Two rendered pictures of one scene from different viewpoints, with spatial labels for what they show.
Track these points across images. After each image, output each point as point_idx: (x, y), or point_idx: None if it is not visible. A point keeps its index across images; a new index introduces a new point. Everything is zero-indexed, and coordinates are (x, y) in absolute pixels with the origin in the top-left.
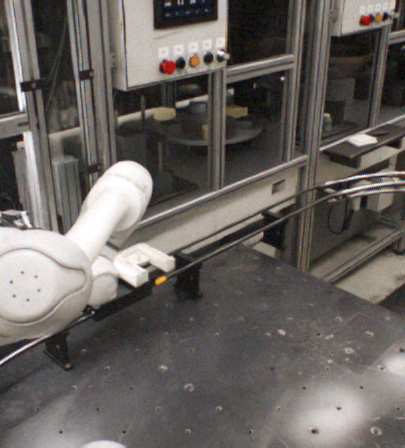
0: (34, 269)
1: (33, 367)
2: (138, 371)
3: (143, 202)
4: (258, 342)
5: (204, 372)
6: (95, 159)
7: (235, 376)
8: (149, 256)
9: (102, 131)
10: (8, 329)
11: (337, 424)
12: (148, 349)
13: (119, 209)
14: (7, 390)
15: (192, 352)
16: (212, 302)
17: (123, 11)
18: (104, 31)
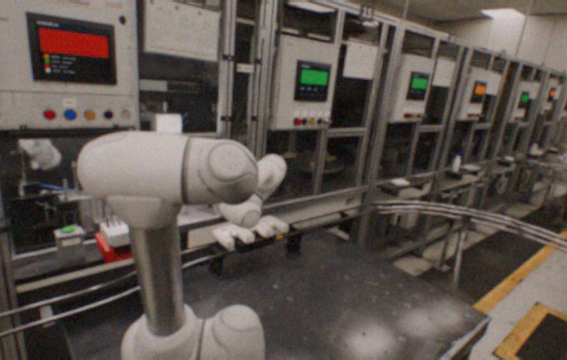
0: (235, 154)
1: (200, 276)
2: (260, 286)
3: (280, 176)
4: (332, 280)
5: (299, 292)
6: None
7: (317, 296)
8: (274, 223)
9: (258, 150)
10: (216, 184)
11: (378, 332)
12: (267, 275)
13: (269, 172)
14: (184, 286)
15: (293, 280)
16: (307, 256)
17: (278, 88)
18: (267, 97)
